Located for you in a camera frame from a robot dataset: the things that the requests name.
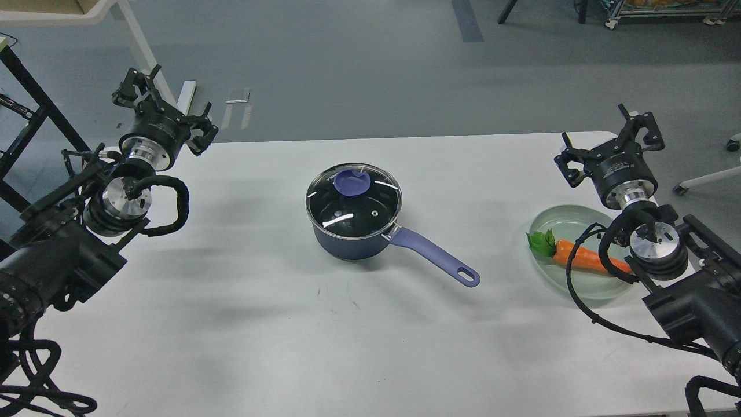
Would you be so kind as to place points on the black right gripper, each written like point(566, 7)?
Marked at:
point(619, 172)

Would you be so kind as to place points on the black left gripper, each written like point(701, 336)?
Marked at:
point(155, 135)

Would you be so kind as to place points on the glass lid with blue knob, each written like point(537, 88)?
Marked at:
point(353, 200)

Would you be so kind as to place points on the blue saucepan with handle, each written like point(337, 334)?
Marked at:
point(364, 247)

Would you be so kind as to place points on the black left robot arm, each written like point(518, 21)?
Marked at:
point(70, 244)

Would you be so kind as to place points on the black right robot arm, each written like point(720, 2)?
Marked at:
point(690, 273)

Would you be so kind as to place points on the clear green glass plate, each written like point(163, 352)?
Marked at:
point(555, 230)

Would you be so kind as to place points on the black metal stand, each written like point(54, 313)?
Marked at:
point(46, 110)

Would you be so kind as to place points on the white chair base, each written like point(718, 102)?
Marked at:
point(683, 187)

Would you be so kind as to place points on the metal wheeled cart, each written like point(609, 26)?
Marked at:
point(712, 13)

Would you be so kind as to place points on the white table frame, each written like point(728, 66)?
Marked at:
point(78, 13)

